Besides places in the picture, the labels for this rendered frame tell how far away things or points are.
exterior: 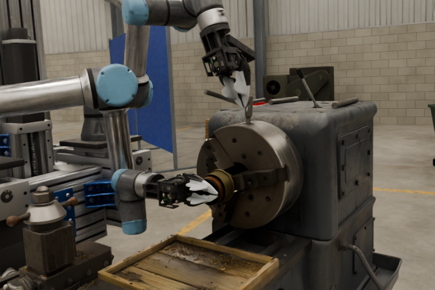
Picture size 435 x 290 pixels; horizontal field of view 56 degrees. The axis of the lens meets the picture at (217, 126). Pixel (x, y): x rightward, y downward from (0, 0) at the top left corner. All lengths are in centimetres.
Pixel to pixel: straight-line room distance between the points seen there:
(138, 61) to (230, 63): 64
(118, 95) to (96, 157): 49
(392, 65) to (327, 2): 227
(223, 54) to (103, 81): 34
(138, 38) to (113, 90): 44
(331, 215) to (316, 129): 27
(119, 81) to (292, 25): 1052
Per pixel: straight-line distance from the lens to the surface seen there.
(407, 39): 1106
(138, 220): 127
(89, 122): 162
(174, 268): 115
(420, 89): 1105
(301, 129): 129
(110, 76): 116
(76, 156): 170
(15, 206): 127
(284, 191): 117
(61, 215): 87
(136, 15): 111
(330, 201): 133
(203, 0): 108
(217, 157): 120
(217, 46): 106
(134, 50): 158
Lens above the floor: 138
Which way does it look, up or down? 7 degrees down
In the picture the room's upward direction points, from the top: 2 degrees counter-clockwise
